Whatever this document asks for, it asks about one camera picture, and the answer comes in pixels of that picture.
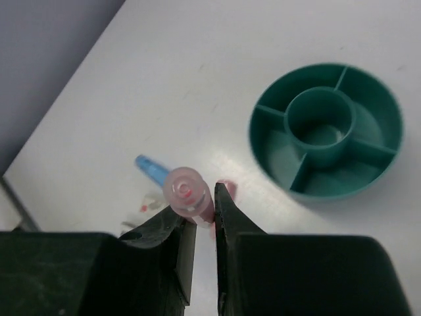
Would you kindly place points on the blue translucent stapler case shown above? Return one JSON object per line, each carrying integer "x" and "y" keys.
{"x": 152, "y": 169}

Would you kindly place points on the red highlighter pen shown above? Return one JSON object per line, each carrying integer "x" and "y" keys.
{"x": 189, "y": 196}

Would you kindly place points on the teal round divided organizer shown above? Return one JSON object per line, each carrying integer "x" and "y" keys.
{"x": 326, "y": 131}

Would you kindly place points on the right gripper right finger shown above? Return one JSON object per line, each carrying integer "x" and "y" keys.
{"x": 300, "y": 274}

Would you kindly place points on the pink translucent case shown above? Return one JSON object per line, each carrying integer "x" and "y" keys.
{"x": 231, "y": 187}

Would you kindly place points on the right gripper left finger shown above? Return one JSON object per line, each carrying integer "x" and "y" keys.
{"x": 146, "y": 271}

